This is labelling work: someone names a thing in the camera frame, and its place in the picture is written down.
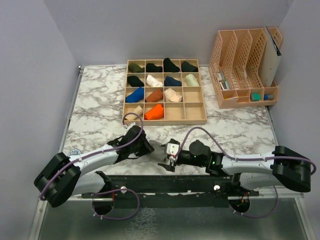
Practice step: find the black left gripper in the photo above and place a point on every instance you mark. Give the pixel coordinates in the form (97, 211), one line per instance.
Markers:
(147, 148)

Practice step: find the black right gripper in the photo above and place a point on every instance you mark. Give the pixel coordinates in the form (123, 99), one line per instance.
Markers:
(171, 166)

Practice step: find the grey underwear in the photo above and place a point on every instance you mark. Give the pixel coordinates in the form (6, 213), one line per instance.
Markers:
(158, 155)

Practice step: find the beige boxer underwear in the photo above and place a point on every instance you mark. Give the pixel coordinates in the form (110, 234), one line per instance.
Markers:
(172, 96)

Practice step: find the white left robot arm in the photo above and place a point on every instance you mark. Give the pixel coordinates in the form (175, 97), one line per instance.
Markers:
(65, 176)

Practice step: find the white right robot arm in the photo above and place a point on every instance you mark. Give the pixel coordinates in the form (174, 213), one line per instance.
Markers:
(281, 167)

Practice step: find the beige rolled cloth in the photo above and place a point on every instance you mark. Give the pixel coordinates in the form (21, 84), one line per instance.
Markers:
(138, 110)

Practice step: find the orange rolled cloth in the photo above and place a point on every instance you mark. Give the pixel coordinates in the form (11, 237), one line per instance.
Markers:
(156, 113)

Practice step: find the blue rolled cloth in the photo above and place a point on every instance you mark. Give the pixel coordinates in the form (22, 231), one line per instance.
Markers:
(136, 96)

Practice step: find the brown rolled cloth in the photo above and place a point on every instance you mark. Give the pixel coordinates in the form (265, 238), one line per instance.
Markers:
(155, 96)

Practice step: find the wooden compartment tray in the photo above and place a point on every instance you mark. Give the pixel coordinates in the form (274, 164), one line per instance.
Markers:
(190, 111)

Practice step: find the black rolled cloth left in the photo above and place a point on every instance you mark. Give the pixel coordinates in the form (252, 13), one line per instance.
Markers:
(135, 81)

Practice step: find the black rolled cloth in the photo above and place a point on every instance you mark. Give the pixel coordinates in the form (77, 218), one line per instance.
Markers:
(152, 68)
(169, 66)
(135, 81)

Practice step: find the white rolled cloth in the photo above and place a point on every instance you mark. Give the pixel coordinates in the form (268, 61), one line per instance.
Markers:
(153, 82)

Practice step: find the navy rolled cloth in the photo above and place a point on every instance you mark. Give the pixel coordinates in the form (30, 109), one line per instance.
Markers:
(171, 82)

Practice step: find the cards in rack slot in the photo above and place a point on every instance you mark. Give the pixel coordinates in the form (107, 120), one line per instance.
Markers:
(227, 92)

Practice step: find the pale green rolled cloth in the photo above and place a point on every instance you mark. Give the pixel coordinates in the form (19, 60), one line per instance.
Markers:
(191, 81)

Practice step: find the olive green rolled cloth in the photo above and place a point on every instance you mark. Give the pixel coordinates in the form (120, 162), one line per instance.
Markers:
(135, 68)

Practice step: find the dark green rolled cloth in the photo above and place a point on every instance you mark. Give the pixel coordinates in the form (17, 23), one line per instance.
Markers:
(186, 67)

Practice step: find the blue grey cylinder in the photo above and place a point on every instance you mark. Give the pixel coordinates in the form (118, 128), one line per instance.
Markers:
(268, 97)

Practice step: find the pink file organizer rack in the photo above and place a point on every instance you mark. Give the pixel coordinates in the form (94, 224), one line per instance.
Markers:
(238, 53)

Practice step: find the grey folder in rack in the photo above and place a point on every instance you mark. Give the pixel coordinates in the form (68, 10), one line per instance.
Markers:
(271, 56)

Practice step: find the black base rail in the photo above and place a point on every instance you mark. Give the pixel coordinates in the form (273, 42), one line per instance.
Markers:
(122, 191)

